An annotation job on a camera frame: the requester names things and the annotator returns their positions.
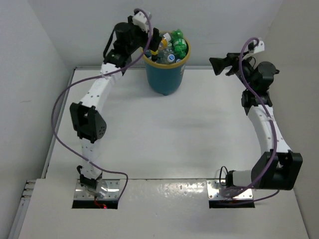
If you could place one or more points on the bottle with blue label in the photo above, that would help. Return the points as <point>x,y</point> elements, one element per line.
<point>170,58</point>

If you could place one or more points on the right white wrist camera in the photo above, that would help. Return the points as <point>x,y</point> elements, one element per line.
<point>255,46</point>

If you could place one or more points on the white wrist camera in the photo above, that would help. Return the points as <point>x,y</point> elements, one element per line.
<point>255,46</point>
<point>140,20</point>

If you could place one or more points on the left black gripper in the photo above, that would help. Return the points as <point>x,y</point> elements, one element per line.
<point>133,27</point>

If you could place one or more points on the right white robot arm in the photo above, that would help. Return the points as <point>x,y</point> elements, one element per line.
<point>278,166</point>

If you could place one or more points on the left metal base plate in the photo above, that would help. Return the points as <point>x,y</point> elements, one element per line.
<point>105,191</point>

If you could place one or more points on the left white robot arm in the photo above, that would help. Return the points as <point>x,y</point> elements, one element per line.
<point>86,115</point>

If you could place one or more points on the blue bin yellow rim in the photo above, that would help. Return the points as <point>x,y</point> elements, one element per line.
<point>165,78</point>

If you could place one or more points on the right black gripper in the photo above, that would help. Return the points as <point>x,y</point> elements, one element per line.
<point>219,64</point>

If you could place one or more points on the green plastic bottle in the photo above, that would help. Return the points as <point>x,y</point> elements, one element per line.
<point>179,43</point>

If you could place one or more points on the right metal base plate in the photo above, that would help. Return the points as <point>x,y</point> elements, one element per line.
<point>215,187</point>

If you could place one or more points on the small bottle yellow cap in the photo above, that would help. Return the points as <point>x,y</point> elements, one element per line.
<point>166,39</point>

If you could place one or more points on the metal base plate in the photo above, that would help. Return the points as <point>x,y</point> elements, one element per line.
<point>105,191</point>
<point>215,187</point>

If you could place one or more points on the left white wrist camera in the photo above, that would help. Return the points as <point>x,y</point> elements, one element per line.
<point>140,20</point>

